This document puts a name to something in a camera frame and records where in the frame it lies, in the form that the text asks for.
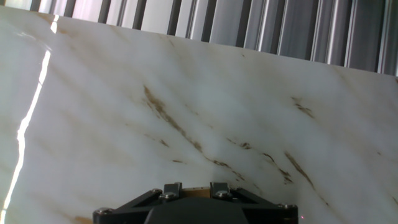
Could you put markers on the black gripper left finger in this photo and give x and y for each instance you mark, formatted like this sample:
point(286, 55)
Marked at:
point(171, 190)

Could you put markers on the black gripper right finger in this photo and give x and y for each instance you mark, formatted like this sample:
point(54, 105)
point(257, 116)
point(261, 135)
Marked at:
point(219, 189)

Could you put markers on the light wooden jenga block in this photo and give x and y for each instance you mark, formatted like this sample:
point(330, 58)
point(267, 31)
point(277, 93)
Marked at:
point(196, 193)

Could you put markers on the white marble pattern mat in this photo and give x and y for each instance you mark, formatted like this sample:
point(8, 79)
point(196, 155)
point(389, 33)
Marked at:
point(124, 124)

